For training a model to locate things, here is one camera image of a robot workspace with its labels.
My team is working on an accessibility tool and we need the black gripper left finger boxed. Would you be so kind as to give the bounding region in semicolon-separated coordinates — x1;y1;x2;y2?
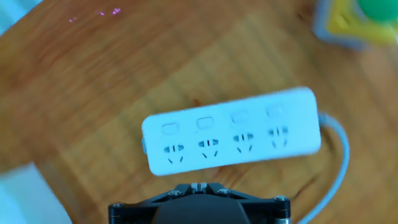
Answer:
108;182;200;218

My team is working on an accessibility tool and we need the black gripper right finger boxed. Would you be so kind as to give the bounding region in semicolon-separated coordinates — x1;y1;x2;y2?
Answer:
200;182;292;218

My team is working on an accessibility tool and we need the white four-socket power strip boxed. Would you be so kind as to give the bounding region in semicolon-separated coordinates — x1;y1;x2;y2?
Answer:
141;86;323;177

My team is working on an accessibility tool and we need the gold tissue pack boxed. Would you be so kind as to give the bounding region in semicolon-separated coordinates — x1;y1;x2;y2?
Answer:
0;161;74;224

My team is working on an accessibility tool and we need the green button yellow box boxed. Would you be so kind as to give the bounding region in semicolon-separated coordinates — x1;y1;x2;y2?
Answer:
312;0;398;52

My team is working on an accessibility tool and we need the grey power strip cord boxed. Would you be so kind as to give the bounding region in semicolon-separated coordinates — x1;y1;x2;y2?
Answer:
297;111;351;224

